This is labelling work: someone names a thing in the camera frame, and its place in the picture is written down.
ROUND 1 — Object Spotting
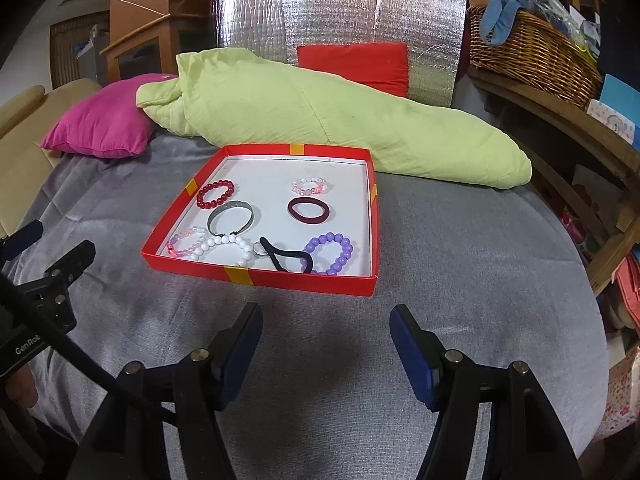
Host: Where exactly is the light green pillow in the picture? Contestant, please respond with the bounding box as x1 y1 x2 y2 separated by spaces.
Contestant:
136 48 533 191

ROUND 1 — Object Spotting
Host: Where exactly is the wicker basket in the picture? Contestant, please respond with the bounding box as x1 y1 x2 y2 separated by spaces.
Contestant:
467 5 603 111

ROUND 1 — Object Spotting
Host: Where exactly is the purple bead bracelet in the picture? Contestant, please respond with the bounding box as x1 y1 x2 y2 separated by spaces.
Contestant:
301 232 355 276

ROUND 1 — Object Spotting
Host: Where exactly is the wooden shelf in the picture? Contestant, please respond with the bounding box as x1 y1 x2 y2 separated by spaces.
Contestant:
465 67 640 296

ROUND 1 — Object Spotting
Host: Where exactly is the blue cloth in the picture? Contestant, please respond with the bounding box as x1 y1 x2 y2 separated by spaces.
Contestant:
479 0 538 46

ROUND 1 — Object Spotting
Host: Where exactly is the wooden cabinet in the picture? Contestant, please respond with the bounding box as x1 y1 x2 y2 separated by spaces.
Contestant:
100 0 221 85

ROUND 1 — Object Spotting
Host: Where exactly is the magenta pillow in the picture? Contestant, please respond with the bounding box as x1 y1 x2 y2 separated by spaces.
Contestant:
40 73 180 160

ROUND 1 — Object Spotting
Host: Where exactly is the person's left hand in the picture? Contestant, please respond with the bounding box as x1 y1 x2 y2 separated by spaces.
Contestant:
5 366 40 408

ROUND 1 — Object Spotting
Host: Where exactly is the blue plastic bag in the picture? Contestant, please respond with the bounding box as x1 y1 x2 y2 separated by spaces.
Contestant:
525 0 601 51

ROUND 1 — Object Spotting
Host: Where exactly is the pink bag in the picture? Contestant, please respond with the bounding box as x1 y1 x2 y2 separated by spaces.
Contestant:
612 255 640 331

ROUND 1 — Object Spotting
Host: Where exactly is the red cushion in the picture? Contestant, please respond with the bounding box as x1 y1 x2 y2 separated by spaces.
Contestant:
296 42 411 98

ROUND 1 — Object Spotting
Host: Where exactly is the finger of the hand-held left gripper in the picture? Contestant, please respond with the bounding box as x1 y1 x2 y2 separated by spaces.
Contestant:
0 219 44 263
44 239 97 306

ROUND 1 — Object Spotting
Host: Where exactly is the red cardboard box tray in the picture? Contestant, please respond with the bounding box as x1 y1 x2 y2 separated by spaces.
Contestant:
141 143 378 298

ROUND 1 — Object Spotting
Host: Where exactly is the white red printed bag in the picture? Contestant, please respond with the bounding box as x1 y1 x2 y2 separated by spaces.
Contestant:
560 165 621 241

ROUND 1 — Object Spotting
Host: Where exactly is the white bead bracelet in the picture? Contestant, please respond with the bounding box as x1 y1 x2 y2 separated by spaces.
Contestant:
192 232 256 268

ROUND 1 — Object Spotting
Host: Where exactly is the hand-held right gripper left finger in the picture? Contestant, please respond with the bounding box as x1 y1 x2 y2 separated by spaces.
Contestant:
66 301 264 480

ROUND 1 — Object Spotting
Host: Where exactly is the brown wicker chest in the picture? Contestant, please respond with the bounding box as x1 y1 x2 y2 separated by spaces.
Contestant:
49 10 112 90

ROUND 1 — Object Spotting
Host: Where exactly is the small pink clear bead bracelet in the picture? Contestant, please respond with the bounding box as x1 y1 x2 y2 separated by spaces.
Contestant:
291 176 328 197

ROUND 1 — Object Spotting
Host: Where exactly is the black cable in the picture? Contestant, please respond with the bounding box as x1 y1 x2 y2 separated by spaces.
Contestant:
0 272 176 423

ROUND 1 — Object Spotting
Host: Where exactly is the red bead bracelet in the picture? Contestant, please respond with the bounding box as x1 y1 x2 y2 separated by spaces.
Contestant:
196 179 236 211

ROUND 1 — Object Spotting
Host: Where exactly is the floral bag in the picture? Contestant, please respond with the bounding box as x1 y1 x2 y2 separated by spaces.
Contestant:
595 350 640 441

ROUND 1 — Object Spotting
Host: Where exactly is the black hair tie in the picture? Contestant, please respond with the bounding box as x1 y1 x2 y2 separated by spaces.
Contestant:
258 236 315 275

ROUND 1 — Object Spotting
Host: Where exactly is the beige armchair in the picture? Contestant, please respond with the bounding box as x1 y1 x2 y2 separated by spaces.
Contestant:
0 78 103 241

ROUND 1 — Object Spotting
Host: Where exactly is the light blue card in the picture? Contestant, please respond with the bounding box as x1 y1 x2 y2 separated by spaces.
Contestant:
600 74 640 111

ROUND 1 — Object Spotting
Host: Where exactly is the silver metal bangle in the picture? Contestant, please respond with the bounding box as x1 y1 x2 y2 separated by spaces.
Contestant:
207 200 254 237

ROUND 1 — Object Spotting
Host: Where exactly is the maroon hair tie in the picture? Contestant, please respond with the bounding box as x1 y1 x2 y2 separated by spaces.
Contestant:
287 197 331 225

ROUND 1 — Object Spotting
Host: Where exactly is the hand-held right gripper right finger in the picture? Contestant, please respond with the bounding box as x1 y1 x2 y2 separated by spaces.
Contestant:
390 304 583 480

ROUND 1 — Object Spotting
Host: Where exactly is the silver foil insulation panel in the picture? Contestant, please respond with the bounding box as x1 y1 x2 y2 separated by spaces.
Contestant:
212 0 468 108

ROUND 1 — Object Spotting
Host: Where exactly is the printed gift box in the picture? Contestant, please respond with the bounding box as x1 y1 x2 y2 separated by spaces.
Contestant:
586 99 640 148

